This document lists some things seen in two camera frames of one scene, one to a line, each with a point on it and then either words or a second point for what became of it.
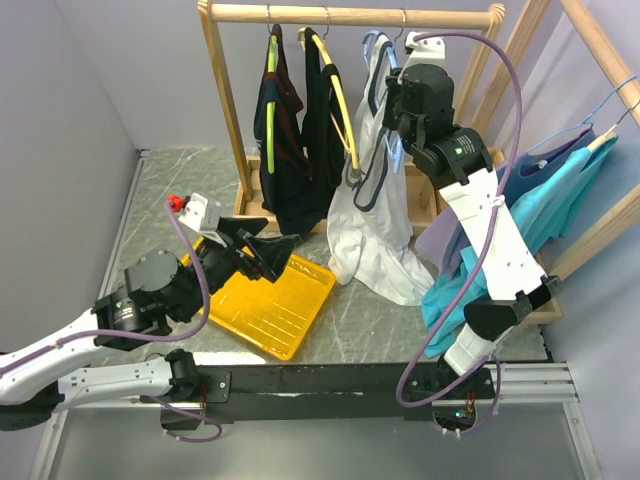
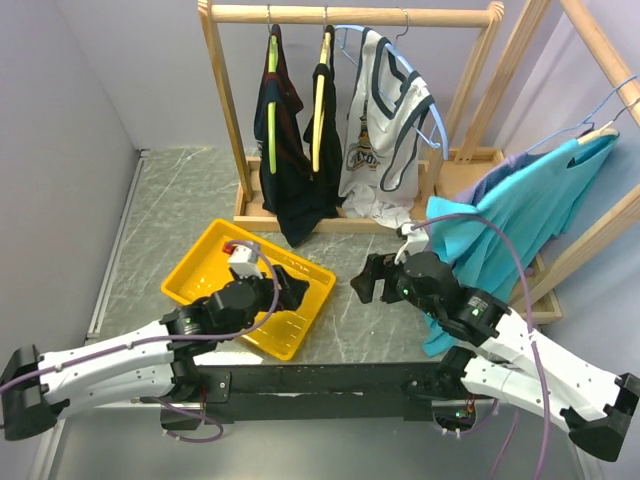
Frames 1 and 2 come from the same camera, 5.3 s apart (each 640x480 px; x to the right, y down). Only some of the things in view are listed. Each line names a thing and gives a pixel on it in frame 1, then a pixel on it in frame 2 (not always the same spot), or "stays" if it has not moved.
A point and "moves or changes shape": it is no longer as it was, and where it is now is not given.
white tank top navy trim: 370,225 moves or changes shape
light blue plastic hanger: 395,143 → 431,140
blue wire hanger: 586,122 stays
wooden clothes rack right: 545,303 stays
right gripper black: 394,89 → 378,266
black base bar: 286,393 stays
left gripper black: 271,253 → 290,290
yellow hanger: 301,37 → 320,109
